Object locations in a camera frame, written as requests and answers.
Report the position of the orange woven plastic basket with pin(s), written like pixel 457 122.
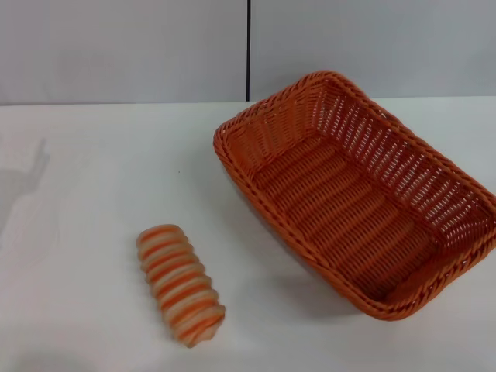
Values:
pixel 329 201

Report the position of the orange striped toy bread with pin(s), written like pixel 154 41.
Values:
pixel 178 283

